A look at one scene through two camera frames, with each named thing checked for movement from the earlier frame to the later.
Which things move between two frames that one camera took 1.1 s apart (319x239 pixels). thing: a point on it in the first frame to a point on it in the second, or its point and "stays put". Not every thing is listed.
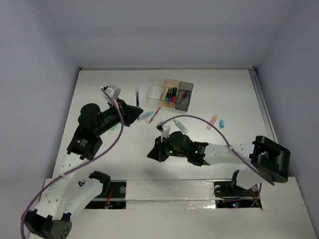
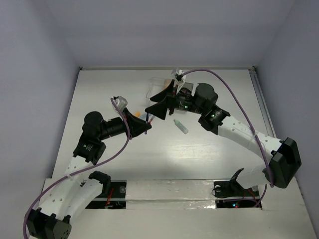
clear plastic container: x=154 y=94 stays put
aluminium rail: x=262 y=105 stays put
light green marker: x=181 y=126 stays put
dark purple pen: x=137 y=99 to x=146 y=121
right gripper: x=157 y=151 to x=160 y=109
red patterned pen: x=154 y=115 stays put
